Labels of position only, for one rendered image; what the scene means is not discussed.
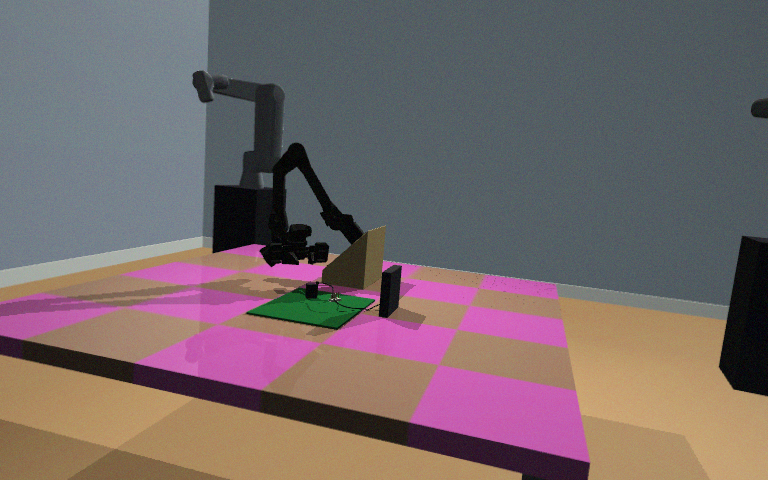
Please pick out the green circuit board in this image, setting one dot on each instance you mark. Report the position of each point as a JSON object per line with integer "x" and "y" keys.
{"x": 322, "y": 311}

